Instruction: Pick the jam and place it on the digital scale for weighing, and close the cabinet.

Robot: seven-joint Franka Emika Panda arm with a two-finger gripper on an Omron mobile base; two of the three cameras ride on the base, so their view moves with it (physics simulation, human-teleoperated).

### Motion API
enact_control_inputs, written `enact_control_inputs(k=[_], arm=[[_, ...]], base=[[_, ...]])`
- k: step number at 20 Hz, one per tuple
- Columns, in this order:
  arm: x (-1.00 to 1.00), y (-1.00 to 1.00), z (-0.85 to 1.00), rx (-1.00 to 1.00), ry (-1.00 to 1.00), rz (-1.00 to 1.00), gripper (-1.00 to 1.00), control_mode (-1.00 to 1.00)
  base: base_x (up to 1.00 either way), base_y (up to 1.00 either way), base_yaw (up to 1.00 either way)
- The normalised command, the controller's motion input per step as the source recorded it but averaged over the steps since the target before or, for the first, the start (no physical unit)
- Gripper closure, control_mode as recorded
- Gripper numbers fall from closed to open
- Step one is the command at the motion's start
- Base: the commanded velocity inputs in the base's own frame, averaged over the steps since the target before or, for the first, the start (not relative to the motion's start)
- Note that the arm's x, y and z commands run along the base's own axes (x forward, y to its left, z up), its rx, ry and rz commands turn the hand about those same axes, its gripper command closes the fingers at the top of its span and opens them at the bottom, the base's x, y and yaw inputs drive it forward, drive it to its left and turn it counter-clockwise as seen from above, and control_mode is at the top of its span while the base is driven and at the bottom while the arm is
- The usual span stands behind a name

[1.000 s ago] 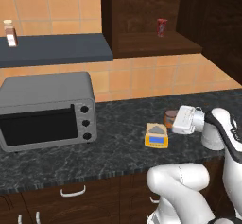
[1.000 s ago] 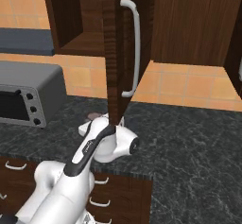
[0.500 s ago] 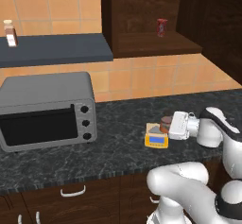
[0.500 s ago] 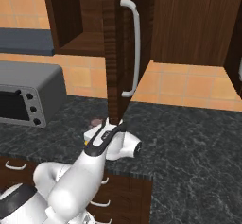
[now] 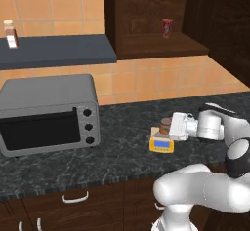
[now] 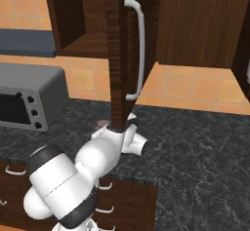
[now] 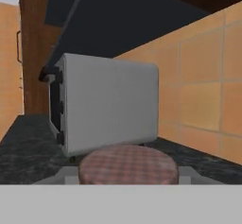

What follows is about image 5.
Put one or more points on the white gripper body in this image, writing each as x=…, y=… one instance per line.
x=178, y=126

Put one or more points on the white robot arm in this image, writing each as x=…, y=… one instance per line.
x=201, y=189

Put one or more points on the brown jam jar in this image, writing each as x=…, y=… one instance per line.
x=165, y=125

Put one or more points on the yellow digital scale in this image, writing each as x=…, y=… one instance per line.
x=160, y=143

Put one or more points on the dark wood open cabinet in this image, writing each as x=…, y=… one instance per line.
x=153, y=23

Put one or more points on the dark wood cabinet door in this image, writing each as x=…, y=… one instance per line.
x=224, y=27

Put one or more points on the dark wood drawer front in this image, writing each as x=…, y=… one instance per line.
x=140, y=202
x=74, y=202

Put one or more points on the red can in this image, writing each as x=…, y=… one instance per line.
x=167, y=28

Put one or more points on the grey toaster oven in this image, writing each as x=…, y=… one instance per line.
x=45, y=114

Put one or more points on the dark wood cupboard door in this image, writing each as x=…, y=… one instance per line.
x=74, y=223
x=9, y=216

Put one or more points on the brown white spice bottle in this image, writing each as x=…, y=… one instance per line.
x=11, y=35

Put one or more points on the dark grey wall shelf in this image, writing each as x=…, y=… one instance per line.
x=55, y=50

